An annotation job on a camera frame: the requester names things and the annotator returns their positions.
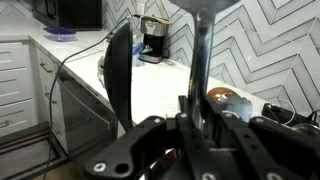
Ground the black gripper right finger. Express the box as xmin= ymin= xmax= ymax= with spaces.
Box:
xmin=202 ymin=96 xmax=320 ymax=180

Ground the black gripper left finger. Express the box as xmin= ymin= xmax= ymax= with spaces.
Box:
xmin=83 ymin=95 xmax=214 ymax=180

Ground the silver metal utensil handle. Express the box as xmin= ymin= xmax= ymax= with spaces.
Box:
xmin=168 ymin=0 xmax=243 ymax=131

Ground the silver mixing bowl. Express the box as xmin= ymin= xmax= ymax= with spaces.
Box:
xmin=292 ymin=122 xmax=320 ymax=138

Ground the stainless dishwasher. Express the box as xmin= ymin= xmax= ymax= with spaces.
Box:
xmin=56 ymin=71 xmax=118 ymax=156

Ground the black slotted spoon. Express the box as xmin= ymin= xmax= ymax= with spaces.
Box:
xmin=103 ymin=21 xmax=134 ymax=133

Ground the brown wooden egg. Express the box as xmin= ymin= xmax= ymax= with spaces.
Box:
xmin=206 ymin=87 xmax=240 ymax=105

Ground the clear container blue lid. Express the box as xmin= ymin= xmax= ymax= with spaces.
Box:
xmin=131 ymin=42 xmax=146 ymax=68

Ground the black silver coffee maker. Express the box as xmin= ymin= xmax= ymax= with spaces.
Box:
xmin=138 ymin=14 xmax=172 ymax=65

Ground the white drawer cabinet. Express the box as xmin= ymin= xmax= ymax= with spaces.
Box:
xmin=0 ymin=39 xmax=69 ymax=154

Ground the purple plastic container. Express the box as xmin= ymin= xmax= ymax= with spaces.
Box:
xmin=43 ymin=26 xmax=79 ymax=43

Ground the black microwave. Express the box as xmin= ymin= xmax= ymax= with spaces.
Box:
xmin=31 ymin=0 xmax=103 ymax=32

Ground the green cable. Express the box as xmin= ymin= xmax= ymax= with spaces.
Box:
xmin=41 ymin=13 xmax=141 ymax=180

